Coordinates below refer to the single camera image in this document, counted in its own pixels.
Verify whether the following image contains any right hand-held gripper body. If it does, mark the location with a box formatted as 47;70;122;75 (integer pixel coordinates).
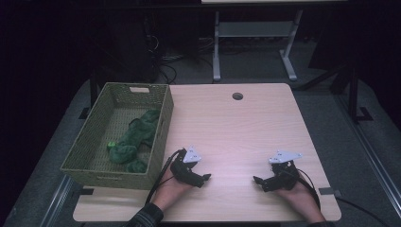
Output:
269;149;303;192

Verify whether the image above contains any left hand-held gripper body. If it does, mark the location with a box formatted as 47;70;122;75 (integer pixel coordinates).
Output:
169;145;202;187

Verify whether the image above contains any green plush dinosaur costume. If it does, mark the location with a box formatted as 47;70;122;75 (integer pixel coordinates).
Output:
106;108;162;174

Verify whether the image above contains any green woven basket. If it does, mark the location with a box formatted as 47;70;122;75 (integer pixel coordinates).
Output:
60;81;175;191

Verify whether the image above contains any person's left hand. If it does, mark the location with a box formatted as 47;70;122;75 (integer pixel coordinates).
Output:
151;171;194;212

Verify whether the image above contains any person's right hand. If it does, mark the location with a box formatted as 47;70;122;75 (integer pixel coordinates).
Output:
276;182;326;224

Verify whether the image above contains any grey tape strip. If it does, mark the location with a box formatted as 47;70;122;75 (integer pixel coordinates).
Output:
318;186;342;197

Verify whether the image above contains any black tape strip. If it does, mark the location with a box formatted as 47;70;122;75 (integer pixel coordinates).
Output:
74;187;95;197

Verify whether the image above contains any black metal stand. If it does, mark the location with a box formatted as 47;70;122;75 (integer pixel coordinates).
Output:
344;62;375;125

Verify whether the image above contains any right hand-held gripper black cable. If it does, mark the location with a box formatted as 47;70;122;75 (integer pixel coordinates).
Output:
296;168;323;211

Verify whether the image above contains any black floor cable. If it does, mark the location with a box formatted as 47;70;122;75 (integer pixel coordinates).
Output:
335;194;392;227

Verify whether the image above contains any metal floor rail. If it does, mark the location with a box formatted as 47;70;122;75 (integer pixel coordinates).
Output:
40;174;76;227
335;94;401;211

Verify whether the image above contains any bundle of floor cables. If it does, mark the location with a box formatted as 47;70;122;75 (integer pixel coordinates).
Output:
145;34;216;84

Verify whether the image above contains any grey metal table frame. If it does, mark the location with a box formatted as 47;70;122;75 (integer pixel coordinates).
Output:
212;9;304;83

